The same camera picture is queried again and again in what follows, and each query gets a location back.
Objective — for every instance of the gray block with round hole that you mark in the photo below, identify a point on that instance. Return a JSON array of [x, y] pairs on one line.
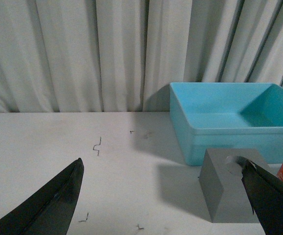
[[220, 181]]

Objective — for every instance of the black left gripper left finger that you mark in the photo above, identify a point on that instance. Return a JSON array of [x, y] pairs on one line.
[[49, 210]]

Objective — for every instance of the white pleated curtain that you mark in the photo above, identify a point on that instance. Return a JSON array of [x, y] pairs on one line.
[[121, 55]]

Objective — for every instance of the light blue plastic box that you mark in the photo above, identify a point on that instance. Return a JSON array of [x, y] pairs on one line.
[[227, 115]]

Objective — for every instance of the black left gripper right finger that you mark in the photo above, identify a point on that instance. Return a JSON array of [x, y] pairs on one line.
[[265, 194]]

